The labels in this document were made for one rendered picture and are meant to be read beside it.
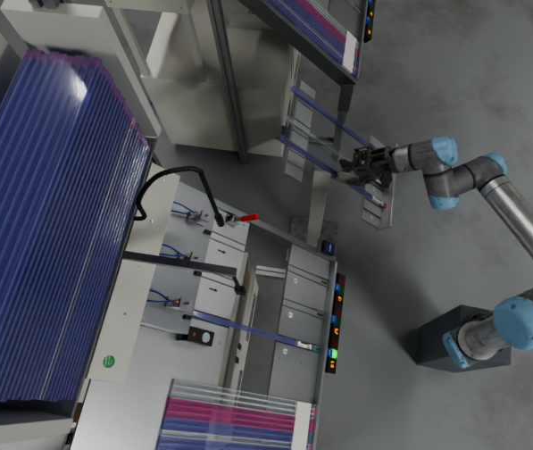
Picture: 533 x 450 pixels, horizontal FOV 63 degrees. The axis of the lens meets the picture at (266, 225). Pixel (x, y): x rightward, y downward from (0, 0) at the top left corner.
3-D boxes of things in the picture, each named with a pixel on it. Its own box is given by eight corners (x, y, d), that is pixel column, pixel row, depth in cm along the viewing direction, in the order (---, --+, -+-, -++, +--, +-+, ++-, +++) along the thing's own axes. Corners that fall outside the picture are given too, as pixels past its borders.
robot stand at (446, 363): (457, 334, 209) (512, 313, 158) (455, 372, 203) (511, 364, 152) (419, 327, 211) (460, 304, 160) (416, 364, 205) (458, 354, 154)
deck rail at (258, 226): (322, 259, 156) (336, 257, 151) (321, 264, 155) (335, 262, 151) (145, 175, 115) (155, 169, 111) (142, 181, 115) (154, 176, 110)
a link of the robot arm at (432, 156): (454, 170, 111) (447, 138, 109) (412, 178, 118) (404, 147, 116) (461, 161, 117) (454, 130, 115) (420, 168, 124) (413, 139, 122)
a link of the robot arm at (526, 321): (493, 354, 143) (597, 321, 93) (453, 372, 142) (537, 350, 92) (472, 320, 148) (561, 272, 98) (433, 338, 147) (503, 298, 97)
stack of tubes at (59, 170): (151, 146, 93) (101, 54, 68) (73, 402, 75) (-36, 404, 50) (95, 139, 95) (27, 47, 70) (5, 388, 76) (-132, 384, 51)
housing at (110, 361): (154, 188, 118) (180, 176, 107) (99, 378, 100) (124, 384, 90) (127, 176, 113) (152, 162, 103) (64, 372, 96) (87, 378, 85)
